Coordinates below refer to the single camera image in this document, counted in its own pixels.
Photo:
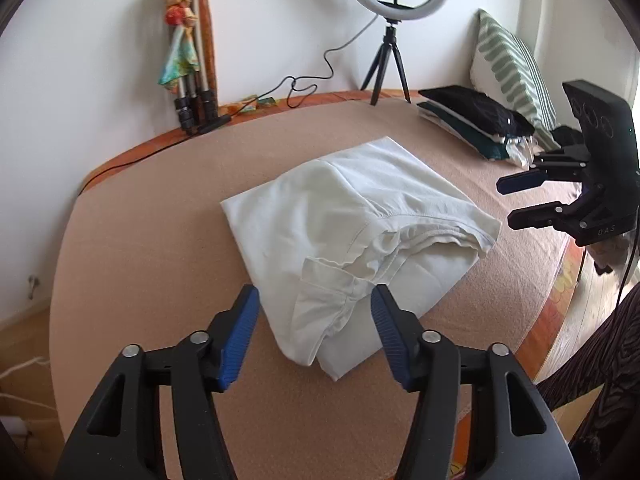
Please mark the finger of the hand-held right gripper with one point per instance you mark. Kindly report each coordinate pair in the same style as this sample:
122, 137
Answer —
535, 217
520, 182

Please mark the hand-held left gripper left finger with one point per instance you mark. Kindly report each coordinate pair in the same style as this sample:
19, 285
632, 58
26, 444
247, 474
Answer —
240, 340

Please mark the folded black garment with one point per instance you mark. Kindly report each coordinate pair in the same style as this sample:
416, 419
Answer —
470, 105

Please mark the green striped pillow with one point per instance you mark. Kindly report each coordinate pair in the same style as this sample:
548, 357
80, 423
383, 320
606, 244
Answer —
510, 70

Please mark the white plastic bag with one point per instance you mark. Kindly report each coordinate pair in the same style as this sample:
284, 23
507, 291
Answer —
522, 152

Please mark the folded dark green garment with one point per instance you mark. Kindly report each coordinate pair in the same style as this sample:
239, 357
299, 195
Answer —
487, 149

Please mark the colourful scarf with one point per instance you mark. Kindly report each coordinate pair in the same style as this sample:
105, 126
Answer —
177, 60

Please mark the folded silver tripod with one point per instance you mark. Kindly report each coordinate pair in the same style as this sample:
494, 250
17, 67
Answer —
205, 85

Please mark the person's dark patterned clothing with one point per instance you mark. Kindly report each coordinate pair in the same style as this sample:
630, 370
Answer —
610, 360

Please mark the folded white garment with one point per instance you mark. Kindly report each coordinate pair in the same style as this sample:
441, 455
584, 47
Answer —
445, 119

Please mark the bed with beige cover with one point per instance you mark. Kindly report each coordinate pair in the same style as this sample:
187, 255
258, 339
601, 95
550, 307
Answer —
562, 285

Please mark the metal door stopper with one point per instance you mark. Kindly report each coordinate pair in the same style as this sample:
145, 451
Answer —
33, 285

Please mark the white t-shirt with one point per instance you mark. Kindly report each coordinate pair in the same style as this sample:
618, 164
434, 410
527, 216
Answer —
325, 210

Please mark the small green patterned cloth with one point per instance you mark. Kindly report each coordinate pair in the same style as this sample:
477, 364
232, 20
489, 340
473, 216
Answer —
255, 102

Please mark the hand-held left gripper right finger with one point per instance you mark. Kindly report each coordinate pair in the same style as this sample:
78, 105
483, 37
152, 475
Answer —
390, 340

